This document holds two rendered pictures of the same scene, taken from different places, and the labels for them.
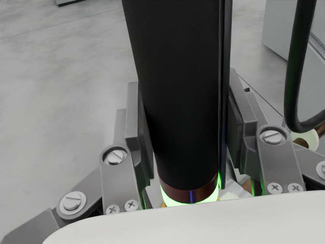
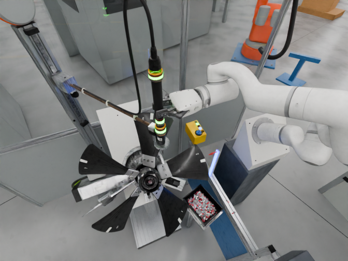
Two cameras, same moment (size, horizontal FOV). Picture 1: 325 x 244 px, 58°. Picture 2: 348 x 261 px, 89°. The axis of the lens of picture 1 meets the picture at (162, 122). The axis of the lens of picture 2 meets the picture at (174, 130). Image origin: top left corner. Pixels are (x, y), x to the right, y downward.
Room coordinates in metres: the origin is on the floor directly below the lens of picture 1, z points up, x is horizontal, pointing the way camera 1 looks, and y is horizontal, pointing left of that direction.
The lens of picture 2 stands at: (0.26, 0.44, 2.10)
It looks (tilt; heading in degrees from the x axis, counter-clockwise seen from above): 50 degrees down; 244
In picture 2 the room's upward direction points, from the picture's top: straight up
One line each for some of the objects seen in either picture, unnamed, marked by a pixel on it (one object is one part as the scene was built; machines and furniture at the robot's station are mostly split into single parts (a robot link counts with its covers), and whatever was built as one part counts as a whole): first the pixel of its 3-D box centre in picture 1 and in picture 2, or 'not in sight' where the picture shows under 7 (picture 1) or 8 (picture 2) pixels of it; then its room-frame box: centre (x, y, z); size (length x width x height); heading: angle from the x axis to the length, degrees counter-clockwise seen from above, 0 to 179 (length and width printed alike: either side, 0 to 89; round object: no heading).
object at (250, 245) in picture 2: not in sight; (217, 188); (-0.25, 0.11, 0.82); 0.90 x 0.04 x 0.08; 87
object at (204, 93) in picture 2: not in sight; (201, 98); (-0.07, 0.00, 1.66); 0.09 x 0.03 x 0.08; 87
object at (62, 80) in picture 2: not in sight; (64, 82); (0.43, -0.54, 1.54); 0.10 x 0.07 x 0.08; 122
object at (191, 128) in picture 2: not in sight; (195, 132); (-0.27, -0.28, 1.02); 0.16 x 0.10 x 0.11; 87
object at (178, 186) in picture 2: not in sight; (171, 178); (0.05, -0.04, 0.98); 0.20 x 0.16 x 0.20; 87
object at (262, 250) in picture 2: not in sight; (264, 251); (-0.23, 0.54, 0.96); 0.03 x 0.03 x 0.20; 87
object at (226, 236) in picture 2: not in sight; (209, 204); (-0.25, 0.11, 0.45); 0.82 x 0.01 x 0.66; 87
